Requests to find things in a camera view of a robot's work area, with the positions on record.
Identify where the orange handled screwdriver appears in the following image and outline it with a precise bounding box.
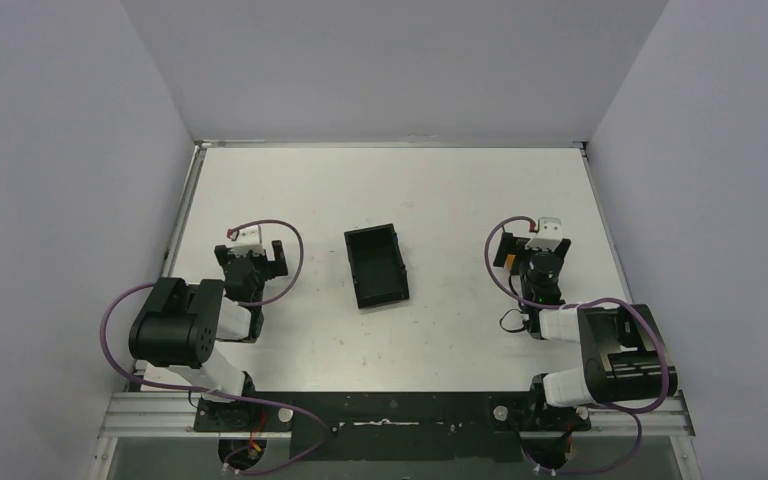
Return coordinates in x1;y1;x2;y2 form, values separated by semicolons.
503;254;517;274

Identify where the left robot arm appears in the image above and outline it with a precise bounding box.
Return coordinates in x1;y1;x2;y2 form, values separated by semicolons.
128;240;289;431

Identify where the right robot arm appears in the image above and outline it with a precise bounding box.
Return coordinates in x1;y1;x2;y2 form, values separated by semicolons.
492;231;678;429

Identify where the black plastic bin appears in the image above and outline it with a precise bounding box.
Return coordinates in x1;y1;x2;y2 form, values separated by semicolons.
344;223;410;310

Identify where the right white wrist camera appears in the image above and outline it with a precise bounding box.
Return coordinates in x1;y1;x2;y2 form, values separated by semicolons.
531;217;564;240

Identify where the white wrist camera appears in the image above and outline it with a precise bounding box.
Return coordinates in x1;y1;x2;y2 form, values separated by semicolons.
531;217;564;240
227;225;265;257

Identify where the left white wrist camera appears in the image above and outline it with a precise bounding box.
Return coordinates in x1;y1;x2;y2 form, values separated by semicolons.
227;225;265;257

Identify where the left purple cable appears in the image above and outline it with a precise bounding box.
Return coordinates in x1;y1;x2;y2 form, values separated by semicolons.
99;219;330;477

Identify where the purple cable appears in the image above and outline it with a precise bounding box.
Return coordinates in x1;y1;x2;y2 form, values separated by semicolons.
99;219;330;477
484;215;671;477

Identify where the aluminium table edge frame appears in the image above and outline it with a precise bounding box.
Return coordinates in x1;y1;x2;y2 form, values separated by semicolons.
166;144;625;302

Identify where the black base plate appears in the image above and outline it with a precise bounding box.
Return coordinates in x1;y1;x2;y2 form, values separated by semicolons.
193;391;591;466

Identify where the aluminium front rail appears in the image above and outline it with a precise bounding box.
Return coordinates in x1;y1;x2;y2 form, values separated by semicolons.
98;392;695;439

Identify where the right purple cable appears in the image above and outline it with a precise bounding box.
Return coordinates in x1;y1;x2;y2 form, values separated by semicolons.
484;215;671;477

